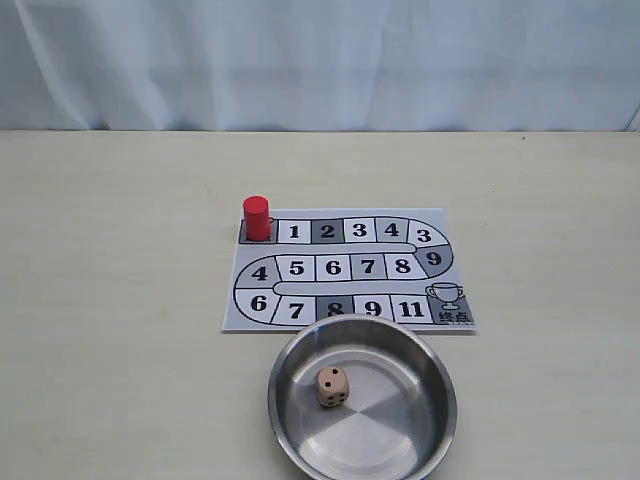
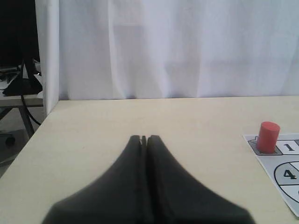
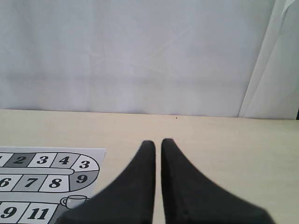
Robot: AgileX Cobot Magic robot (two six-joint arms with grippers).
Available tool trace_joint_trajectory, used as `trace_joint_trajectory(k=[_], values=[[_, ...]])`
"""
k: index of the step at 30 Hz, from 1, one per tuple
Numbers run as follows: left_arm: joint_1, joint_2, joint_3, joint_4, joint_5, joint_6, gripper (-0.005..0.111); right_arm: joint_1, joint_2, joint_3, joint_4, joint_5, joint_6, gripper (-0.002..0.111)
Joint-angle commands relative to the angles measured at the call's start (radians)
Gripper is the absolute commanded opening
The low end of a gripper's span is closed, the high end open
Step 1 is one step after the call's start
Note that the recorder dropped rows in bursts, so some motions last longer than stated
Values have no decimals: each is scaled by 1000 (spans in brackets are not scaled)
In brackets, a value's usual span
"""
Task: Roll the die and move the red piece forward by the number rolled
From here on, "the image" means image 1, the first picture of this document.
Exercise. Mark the paper number game board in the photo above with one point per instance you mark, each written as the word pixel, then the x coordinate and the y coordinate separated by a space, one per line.
pixel 394 263

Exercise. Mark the wooden die black pips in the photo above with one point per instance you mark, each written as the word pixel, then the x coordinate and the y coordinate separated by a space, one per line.
pixel 332 386

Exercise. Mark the red cylinder game piece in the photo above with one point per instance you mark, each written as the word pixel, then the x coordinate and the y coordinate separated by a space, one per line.
pixel 257 218

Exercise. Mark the white backdrop curtain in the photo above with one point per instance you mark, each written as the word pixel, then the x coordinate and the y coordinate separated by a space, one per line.
pixel 320 65

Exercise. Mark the stainless steel round bowl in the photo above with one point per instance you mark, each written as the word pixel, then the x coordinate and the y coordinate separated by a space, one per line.
pixel 399 419

